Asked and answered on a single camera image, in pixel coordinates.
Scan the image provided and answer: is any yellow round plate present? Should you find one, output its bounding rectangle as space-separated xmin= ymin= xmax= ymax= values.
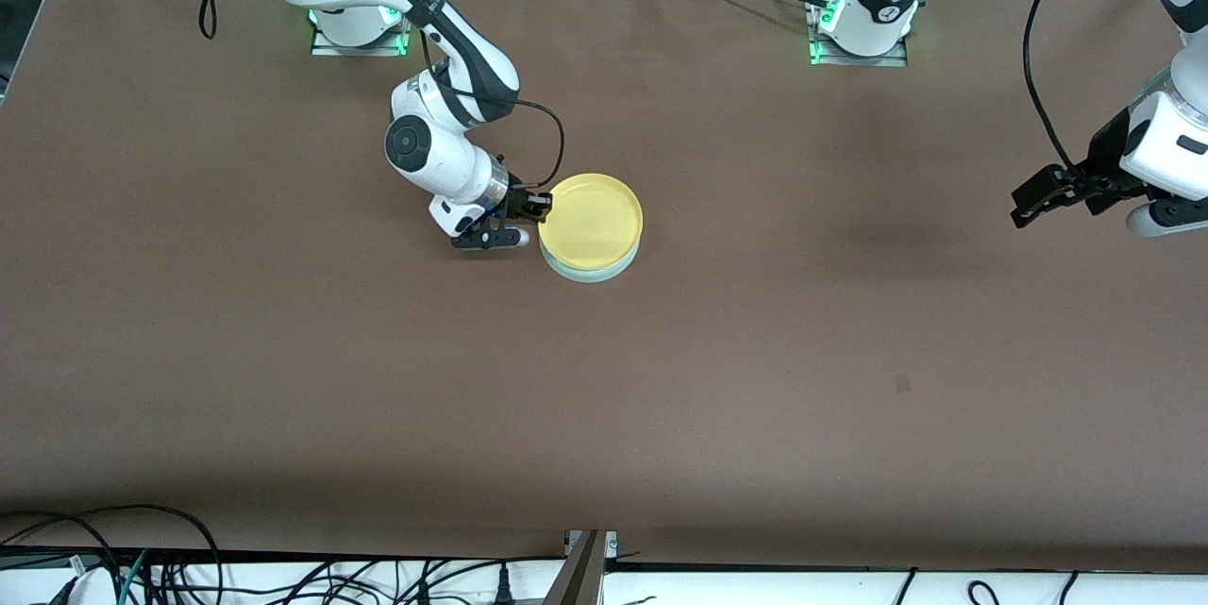
xmin=538 ymin=173 xmax=645 ymax=271

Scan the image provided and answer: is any pale green round plate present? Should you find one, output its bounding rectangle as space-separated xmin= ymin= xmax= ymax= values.
xmin=540 ymin=242 xmax=641 ymax=284

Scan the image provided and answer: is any brown table cover sheet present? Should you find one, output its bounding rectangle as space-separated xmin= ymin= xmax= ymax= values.
xmin=0 ymin=0 xmax=1208 ymax=573

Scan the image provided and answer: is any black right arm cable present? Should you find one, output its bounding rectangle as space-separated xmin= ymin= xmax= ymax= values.
xmin=184 ymin=0 xmax=566 ymax=192

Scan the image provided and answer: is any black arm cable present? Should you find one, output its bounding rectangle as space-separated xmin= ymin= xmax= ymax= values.
xmin=184 ymin=0 xmax=566 ymax=192
xmin=1023 ymin=0 xmax=1113 ymax=177

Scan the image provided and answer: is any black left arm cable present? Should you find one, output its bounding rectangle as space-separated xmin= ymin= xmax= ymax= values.
xmin=1023 ymin=0 xmax=1113 ymax=177

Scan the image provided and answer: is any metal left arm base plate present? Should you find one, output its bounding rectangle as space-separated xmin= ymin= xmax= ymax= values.
xmin=809 ymin=0 xmax=909 ymax=68

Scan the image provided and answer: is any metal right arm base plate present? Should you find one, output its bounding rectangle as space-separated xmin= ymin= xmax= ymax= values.
xmin=311 ymin=15 xmax=412 ymax=58

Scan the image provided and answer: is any small metal corner bracket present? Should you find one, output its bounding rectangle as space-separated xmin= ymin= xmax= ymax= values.
xmin=564 ymin=529 xmax=619 ymax=557

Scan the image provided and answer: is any aluminium profile post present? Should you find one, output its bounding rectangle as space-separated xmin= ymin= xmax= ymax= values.
xmin=545 ymin=529 xmax=610 ymax=605

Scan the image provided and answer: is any black looping cable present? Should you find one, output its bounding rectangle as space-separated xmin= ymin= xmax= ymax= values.
xmin=0 ymin=503 xmax=224 ymax=605

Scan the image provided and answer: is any teal cable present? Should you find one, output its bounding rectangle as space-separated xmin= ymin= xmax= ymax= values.
xmin=118 ymin=548 xmax=149 ymax=605

